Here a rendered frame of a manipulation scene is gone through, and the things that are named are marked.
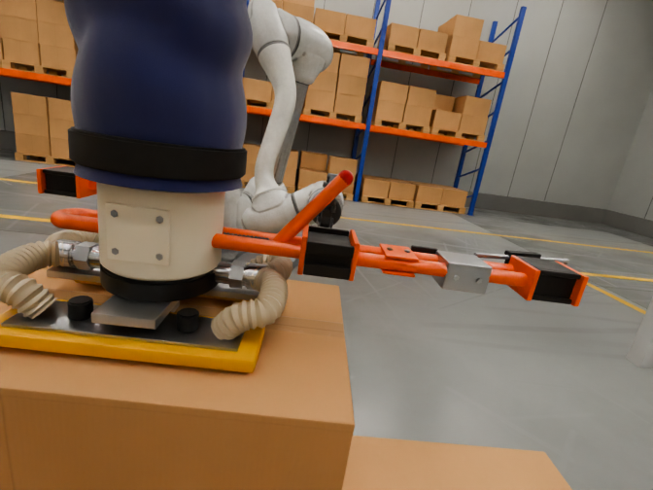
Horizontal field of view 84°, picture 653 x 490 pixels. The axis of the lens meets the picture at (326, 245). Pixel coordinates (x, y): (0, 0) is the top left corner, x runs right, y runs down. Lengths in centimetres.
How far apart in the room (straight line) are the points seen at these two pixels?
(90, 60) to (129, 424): 40
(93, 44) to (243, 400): 43
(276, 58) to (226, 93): 67
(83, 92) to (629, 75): 1242
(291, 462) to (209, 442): 10
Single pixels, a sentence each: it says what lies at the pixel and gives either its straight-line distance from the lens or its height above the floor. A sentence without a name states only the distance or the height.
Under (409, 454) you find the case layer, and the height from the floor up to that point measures 54.
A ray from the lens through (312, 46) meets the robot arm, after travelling 131.
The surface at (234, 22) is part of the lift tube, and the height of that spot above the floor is 136.
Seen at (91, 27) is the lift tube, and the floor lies 133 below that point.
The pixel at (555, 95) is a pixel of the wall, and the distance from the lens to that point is 1132.
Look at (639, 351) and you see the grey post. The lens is 349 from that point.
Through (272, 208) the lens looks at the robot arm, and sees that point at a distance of 98.
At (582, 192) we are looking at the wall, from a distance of 1224.
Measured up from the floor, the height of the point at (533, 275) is 110.
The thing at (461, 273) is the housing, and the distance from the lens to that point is 58.
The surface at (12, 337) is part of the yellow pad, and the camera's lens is 59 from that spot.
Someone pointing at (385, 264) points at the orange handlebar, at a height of 108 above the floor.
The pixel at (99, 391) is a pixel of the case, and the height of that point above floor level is 94.
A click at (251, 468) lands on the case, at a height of 87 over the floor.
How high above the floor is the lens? 125
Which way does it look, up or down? 17 degrees down
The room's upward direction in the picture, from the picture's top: 8 degrees clockwise
